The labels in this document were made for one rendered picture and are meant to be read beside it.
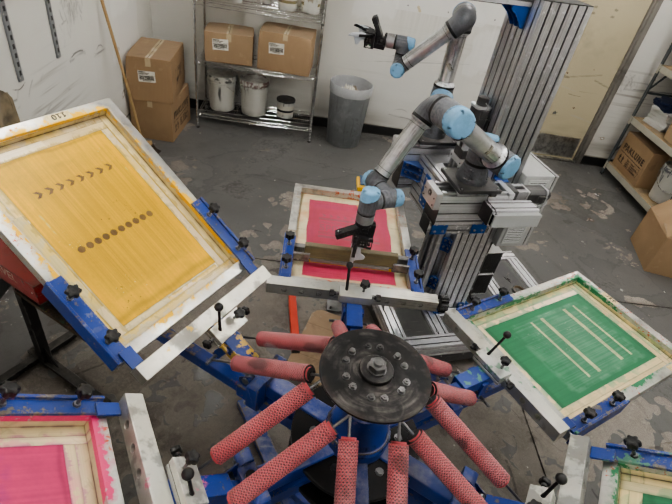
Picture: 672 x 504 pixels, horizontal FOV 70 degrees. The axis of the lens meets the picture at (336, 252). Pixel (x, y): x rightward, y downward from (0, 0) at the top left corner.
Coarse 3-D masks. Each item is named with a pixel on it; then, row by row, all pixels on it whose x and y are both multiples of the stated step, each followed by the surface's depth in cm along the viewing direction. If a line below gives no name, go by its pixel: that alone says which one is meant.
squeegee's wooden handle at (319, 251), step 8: (312, 248) 203; (320, 248) 203; (328, 248) 203; (336, 248) 204; (344, 248) 205; (360, 248) 207; (312, 256) 206; (320, 256) 206; (328, 256) 206; (336, 256) 206; (344, 256) 206; (368, 256) 206; (376, 256) 206; (384, 256) 206; (392, 256) 206; (368, 264) 209; (376, 264) 208; (384, 264) 208; (392, 264) 208
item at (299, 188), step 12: (300, 192) 248; (312, 192) 254; (324, 192) 254; (336, 192) 254; (348, 192) 255; (360, 192) 257; (396, 216) 249; (288, 228) 222; (408, 240) 229; (408, 276) 208; (396, 288) 200; (408, 288) 205
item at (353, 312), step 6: (348, 306) 180; (354, 306) 180; (360, 306) 181; (348, 312) 177; (354, 312) 178; (360, 312) 178; (348, 318) 175; (354, 318) 175; (360, 318) 176; (348, 324) 173; (354, 324) 173; (360, 324) 173; (348, 330) 174
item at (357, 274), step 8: (352, 208) 250; (352, 216) 244; (376, 216) 248; (384, 216) 249; (384, 224) 243; (384, 232) 237; (384, 240) 232; (376, 248) 226; (384, 248) 227; (352, 272) 209; (360, 272) 210; (368, 272) 211; (376, 272) 212; (384, 272) 213; (392, 272) 213; (360, 280) 206; (376, 280) 207; (384, 280) 208; (392, 280) 209
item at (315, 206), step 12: (312, 204) 247; (324, 204) 249; (336, 204) 251; (312, 216) 239; (348, 216) 244; (312, 228) 231; (312, 240) 223; (324, 240) 225; (336, 240) 226; (312, 264) 210; (324, 264) 211; (324, 276) 204; (336, 276) 206
